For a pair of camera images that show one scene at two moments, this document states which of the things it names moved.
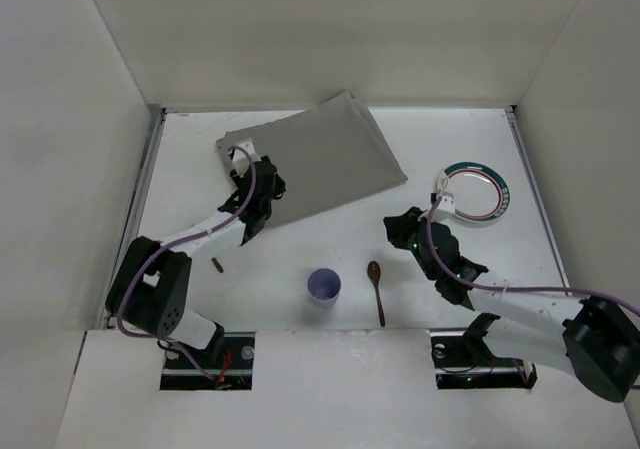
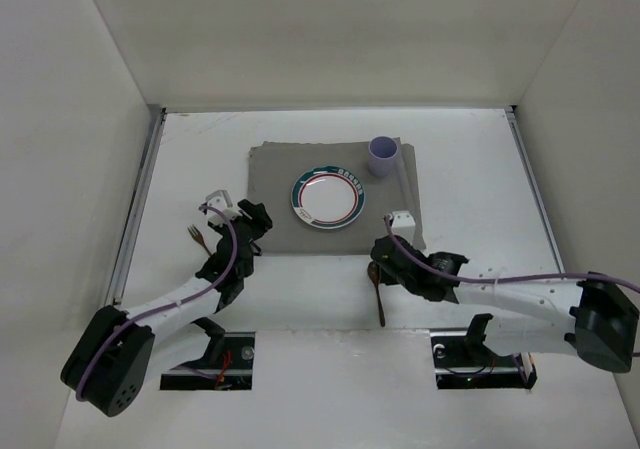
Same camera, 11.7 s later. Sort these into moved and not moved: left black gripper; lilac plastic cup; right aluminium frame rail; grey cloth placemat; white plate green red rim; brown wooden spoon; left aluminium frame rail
Moved: left black gripper; grey cloth placemat; white plate green red rim; lilac plastic cup
Not moved: brown wooden spoon; left aluminium frame rail; right aluminium frame rail
